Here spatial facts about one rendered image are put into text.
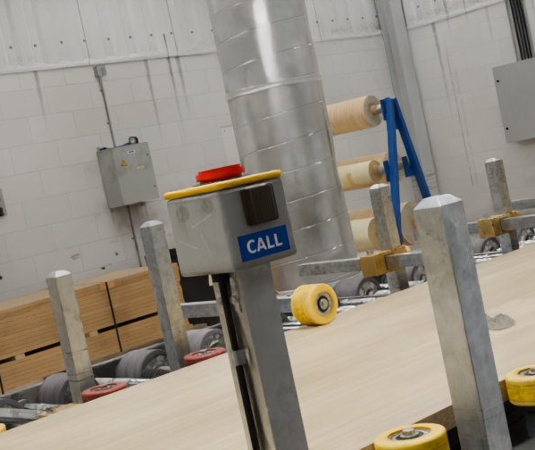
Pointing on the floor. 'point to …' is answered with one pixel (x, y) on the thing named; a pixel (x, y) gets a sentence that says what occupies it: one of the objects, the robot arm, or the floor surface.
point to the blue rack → (392, 115)
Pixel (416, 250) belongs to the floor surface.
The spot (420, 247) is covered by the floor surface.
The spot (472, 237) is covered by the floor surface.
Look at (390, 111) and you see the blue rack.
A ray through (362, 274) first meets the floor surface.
